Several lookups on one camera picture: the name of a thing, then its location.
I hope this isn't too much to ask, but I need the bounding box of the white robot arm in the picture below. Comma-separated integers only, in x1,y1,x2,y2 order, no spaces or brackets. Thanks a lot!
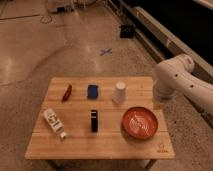
153,54,213,114

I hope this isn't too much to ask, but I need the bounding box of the blue eraser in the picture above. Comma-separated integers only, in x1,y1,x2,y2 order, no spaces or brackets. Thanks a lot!
87,85,98,99

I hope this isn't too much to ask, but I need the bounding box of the white ceramic cup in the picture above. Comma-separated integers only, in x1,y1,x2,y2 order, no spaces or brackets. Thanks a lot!
113,82,126,104

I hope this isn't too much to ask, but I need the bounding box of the black rectangular device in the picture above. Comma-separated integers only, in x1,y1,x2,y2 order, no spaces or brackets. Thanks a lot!
91,110,98,132

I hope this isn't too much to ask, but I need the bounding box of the wooden folding table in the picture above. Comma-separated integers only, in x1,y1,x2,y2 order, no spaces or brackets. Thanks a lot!
25,77,175,160

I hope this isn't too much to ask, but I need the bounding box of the red pocket knife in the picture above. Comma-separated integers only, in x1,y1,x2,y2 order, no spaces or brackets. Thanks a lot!
62,84,72,102

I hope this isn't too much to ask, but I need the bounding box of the orange patterned bowl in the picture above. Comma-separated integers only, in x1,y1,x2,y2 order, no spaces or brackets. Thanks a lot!
122,106,158,140

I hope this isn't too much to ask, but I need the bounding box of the black box on floor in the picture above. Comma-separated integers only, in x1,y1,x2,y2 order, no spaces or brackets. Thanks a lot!
120,25,134,38

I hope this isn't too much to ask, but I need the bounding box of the white tube with label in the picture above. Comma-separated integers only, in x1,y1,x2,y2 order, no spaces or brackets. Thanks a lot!
43,108,67,139

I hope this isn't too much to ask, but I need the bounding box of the grey floor equipment base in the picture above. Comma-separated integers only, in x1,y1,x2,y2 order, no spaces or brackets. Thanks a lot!
46,0,75,13

